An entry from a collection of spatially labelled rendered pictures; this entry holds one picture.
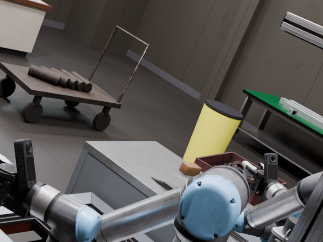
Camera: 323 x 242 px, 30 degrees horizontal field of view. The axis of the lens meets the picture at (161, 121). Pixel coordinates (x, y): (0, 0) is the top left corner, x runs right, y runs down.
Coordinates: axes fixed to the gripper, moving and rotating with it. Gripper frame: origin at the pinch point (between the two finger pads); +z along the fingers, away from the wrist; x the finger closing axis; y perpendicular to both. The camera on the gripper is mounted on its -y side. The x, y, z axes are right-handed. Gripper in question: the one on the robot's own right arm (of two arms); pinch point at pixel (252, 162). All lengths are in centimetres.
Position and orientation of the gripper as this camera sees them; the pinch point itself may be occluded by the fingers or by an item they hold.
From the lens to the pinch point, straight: 235.3
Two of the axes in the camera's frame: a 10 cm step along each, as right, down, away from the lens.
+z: -3.0, -3.7, 8.8
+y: -2.6, 9.2, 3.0
